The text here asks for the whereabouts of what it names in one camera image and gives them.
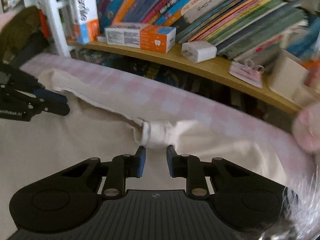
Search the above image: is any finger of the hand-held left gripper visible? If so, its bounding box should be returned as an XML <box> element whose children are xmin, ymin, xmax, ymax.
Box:
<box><xmin>27</xmin><ymin>99</ymin><xmax>71</xmax><ymax>117</ymax></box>
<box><xmin>30</xmin><ymin>86</ymin><xmax>68</xmax><ymax>104</ymax></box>

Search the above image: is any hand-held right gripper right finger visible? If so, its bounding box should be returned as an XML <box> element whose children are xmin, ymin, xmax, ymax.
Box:
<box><xmin>166</xmin><ymin>145</ymin><xmax>250</xmax><ymax>200</ymax></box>

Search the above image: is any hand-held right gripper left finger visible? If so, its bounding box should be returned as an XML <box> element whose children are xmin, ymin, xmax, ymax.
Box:
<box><xmin>60</xmin><ymin>146</ymin><xmax>147</xmax><ymax>200</ymax></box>

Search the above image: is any beige printed t-shirt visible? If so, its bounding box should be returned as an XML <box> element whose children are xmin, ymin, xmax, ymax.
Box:
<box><xmin>0</xmin><ymin>69</ymin><xmax>288</xmax><ymax>240</ymax></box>

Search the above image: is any black chair back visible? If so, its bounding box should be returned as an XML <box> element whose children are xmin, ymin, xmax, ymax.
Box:
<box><xmin>10</xmin><ymin>31</ymin><xmax>49</xmax><ymax>67</ymax></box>

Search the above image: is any olive green jacket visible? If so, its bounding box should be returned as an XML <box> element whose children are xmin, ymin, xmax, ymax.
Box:
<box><xmin>0</xmin><ymin>6</ymin><xmax>43</xmax><ymax>58</ymax></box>

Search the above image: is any tall white orange toothbrush box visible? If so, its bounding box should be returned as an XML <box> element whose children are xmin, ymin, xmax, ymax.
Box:
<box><xmin>72</xmin><ymin>0</ymin><xmax>100</xmax><ymax>45</ymax></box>

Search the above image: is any bookshelf with wooden boards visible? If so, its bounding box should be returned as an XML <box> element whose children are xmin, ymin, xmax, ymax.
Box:
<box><xmin>0</xmin><ymin>0</ymin><xmax>320</xmax><ymax>115</ymax></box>

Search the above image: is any pink notepad with clips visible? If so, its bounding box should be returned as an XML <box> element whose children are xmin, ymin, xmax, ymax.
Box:
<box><xmin>229</xmin><ymin>60</ymin><xmax>265</xmax><ymax>88</ymax></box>

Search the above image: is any white charger plug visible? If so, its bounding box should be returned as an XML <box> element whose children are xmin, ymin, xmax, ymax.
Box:
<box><xmin>181</xmin><ymin>41</ymin><xmax>217</xmax><ymax>63</ymax></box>

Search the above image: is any long white orange carton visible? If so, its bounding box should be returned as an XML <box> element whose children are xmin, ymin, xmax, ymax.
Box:
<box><xmin>104</xmin><ymin>23</ymin><xmax>177</xmax><ymax>54</ymax></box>

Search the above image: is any pink plush toy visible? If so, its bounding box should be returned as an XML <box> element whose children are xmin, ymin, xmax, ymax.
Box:
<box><xmin>291</xmin><ymin>104</ymin><xmax>320</xmax><ymax>153</ymax></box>

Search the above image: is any beige pen holder box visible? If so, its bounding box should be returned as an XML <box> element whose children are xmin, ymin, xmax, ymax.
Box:
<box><xmin>266</xmin><ymin>49</ymin><xmax>310</xmax><ymax>100</ymax></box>

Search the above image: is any row of colourful books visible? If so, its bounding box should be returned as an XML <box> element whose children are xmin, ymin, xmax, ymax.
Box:
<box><xmin>95</xmin><ymin>0</ymin><xmax>320</xmax><ymax>60</ymax></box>

